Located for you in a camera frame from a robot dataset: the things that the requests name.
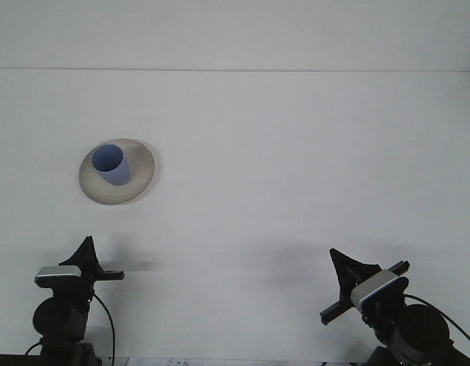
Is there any pale blue cup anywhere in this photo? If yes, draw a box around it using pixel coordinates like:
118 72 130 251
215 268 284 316
92 143 132 187

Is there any pale round plate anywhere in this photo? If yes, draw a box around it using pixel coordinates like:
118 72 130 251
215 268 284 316
79 137 156 207

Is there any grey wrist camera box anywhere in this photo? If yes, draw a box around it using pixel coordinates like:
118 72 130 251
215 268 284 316
351 269 410 312
34 265 83 287

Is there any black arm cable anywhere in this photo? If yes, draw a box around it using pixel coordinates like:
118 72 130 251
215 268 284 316
90 292 117 361
404 294 470 351

